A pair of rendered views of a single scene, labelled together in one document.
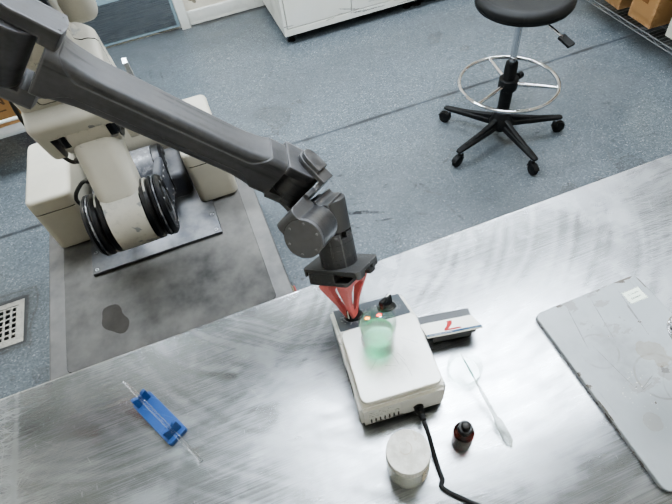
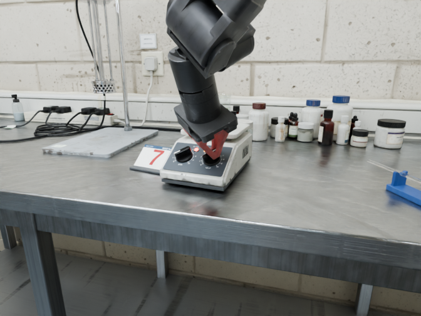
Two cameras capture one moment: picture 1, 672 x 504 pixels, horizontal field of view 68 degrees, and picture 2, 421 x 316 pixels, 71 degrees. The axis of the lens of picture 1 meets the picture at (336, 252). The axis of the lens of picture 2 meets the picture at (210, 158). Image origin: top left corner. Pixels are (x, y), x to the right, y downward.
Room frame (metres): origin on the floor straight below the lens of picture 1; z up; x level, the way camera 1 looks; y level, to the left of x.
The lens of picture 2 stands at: (0.88, 0.23, 0.96)
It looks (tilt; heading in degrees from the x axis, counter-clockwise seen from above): 17 degrees down; 208
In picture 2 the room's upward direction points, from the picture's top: straight up
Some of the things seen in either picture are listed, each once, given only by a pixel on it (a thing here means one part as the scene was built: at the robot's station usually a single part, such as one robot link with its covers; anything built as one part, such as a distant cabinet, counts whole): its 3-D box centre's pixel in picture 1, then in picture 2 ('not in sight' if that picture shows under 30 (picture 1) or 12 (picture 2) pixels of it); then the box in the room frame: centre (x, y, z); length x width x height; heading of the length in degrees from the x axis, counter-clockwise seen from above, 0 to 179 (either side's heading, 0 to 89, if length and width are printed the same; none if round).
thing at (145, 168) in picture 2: (448, 322); (154, 158); (0.40, -0.17, 0.77); 0.09 x 0.06 x 0.04; 92
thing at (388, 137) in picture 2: not in sight; (389, 133); (-0.05, 0.29, 0.79); 0.07 x 0.07 x 0.07
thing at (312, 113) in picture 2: not in sight; (311, 118); (-0.07, 0.07, 0.81); 0.06 x 0.06 x 0.11
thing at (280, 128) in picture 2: not in sight; (280, 128); (0.03, 0.01, 0.79); 0.03 x 0.03 x 0.07
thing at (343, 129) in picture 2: not in sight; (343, 130); (-0.02, 0.17, 0.79); 0.03 x 0.03 x 0.08
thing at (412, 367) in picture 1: (389, 356); (216, 128); (0.33, -0.05, 0.83); 0.12 x 0.12 x 0.01; 7
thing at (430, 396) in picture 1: (384, 354); (212, 152); (0.35, -0.05, 0.79); 0.22 x 0.13 x 0.08; 7
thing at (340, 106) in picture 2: not in sight; (338, 118); (-0.08, 0.15, 0.81); 0.07 x 0.07 x 0.13
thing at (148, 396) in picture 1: (157, 414); (419, 189); (0.32, 0.32, 0.77); 0.10 x 0.03 x 0.04; 43
